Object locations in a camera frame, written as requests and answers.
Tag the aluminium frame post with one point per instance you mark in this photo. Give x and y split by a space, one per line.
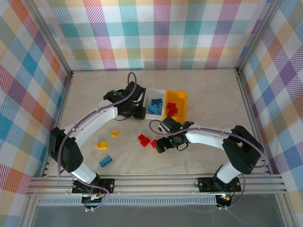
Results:
53 40
257 35

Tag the small yellow lego brick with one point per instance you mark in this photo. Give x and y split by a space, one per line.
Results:
97 146

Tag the red lego brick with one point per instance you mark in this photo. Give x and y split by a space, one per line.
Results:
153 143
145 142
142 137
171 105
174 112

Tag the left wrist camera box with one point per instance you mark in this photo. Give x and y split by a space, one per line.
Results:
137 92

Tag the yellow plastic bin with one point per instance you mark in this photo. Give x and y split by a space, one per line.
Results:
182 106

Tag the blue lego brick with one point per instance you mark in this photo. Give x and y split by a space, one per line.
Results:
105 162
157 101
153 109
160 109

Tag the black controller board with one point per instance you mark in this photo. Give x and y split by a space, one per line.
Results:
93 202
226 201

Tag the aluminium side rail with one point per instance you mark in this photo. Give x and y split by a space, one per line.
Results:
62 106
248 106

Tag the white plastic bin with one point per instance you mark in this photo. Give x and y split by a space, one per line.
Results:
154 117

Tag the black plastic bin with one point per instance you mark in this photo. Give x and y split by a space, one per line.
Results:
125 105

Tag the thin aluminium back rail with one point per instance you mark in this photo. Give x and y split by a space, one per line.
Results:
189 70

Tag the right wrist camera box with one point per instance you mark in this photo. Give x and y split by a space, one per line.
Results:
170 125

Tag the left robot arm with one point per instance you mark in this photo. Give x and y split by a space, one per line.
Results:
66 151

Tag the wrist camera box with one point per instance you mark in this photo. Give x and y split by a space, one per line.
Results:
170 125
137 92

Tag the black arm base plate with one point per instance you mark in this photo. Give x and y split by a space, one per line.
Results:
206 184
110 184

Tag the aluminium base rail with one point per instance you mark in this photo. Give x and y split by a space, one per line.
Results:
154 183

